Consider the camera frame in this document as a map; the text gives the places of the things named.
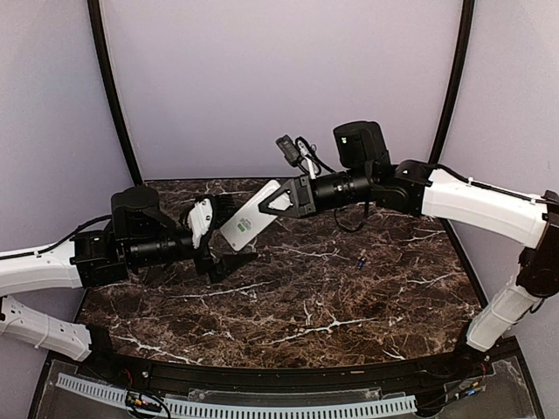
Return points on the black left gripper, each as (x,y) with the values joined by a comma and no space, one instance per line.
(226,264)

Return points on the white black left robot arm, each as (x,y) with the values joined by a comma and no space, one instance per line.
(136,234)

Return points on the black left corner post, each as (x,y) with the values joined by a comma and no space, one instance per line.
(110,88)

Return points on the white slotted cable duct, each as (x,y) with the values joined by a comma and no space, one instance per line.
(221,404)

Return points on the black corner post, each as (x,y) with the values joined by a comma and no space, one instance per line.
(455,77)
(110,88)

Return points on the black right corner post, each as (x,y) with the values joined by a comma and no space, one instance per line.
(455,77)

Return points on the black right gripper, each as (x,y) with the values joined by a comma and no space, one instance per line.
(303,201)

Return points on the white remote control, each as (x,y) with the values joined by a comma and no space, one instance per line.
(247,222)

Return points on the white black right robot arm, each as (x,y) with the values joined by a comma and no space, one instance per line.
(430,189)

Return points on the black front table rail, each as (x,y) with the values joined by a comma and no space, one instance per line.
(428,374)

